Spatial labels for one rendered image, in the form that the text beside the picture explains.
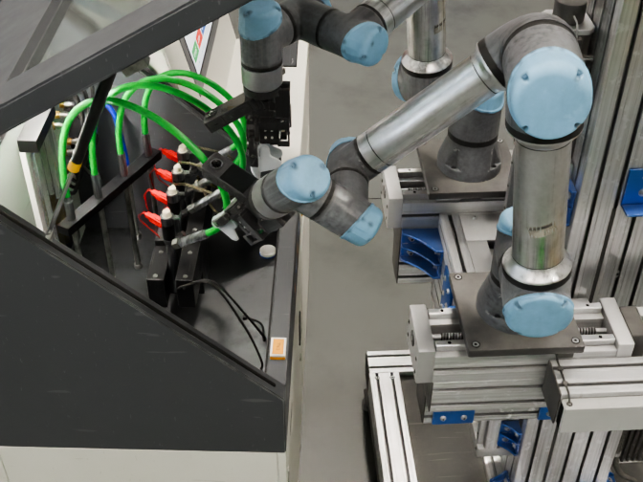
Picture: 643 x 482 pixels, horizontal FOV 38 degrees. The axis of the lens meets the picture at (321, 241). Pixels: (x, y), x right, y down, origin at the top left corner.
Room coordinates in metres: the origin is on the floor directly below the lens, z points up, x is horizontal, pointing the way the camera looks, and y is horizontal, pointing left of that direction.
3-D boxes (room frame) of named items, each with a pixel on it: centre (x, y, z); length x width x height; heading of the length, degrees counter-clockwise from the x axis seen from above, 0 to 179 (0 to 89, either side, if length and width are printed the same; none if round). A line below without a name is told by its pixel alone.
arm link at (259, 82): (1.51, 0.11, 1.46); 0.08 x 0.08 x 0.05
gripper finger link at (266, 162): (1.49, 0.11, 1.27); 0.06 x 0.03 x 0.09; 89
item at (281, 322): (1.52, 0.08, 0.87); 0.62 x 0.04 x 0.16; 179
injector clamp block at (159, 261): (1.65, 0.32, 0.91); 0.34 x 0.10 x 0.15; 179
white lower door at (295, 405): (1.52, 0.07, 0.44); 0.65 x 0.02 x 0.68; 179
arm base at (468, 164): (1.83, -0.35, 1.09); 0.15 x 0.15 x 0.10
